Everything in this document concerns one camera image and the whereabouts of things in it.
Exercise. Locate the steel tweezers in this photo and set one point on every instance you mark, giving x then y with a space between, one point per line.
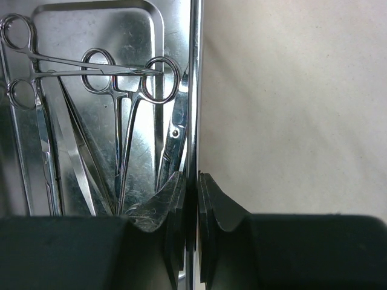
84 191

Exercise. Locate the steel surgical scissors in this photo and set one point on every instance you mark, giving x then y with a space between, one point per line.
46 141

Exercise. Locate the steel hemostat large rings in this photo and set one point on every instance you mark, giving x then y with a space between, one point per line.
130 121

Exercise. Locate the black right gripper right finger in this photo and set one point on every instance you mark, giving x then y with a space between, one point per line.
243 250

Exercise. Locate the metal instrument tray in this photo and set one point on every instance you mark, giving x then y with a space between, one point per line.
125 118

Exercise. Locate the steel small scissors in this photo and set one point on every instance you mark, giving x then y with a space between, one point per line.
176 134

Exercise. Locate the beige cloth wrap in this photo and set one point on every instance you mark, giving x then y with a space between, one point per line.
293 116

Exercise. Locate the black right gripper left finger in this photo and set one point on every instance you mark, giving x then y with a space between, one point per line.
143 250

